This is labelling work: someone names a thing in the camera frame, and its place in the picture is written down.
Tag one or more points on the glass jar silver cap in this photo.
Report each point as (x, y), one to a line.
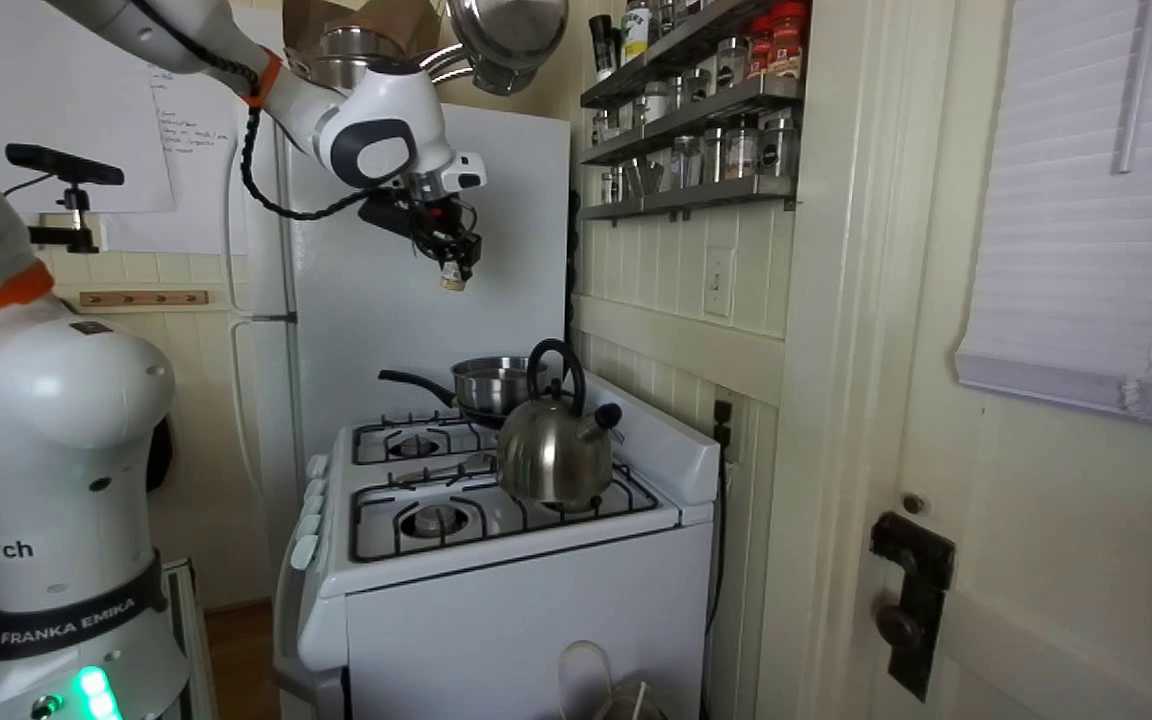
(738, 148)

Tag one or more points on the black camera on stand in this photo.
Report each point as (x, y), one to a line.
(60, 164)

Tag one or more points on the red cap spice bottle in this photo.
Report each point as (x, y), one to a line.
(757, 49)
(788, 43)

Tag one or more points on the hanging steel pan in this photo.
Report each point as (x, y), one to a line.
(510, 32)

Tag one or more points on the black round object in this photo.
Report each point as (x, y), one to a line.
(160, 453)

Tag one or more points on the black door latch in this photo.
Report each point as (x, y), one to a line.
(915, 584)

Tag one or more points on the white spice bottle beige cap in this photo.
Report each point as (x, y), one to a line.
(454, 277)

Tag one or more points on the white gas stove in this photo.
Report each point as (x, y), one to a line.
(510, 624)

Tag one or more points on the organic pepper glass jar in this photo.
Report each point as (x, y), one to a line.
(684, 160)

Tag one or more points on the jar with black round label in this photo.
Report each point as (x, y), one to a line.
(729, 61)

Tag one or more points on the white refrigerator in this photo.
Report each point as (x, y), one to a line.
(378, 334)

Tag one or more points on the white light switch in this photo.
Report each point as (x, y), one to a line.
(716, 283)

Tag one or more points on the white window blind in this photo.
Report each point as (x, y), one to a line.
(1098, 203)

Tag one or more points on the wooden ruler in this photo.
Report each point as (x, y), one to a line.
(151, 297)

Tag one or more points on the white label spice bottle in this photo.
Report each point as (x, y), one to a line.
(639, 32)

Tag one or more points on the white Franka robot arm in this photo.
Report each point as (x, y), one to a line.
(59, 427)

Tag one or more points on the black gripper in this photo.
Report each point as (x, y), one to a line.
(409, 213)

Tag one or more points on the onion spice bottle black cap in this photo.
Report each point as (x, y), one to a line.
(779, 144)

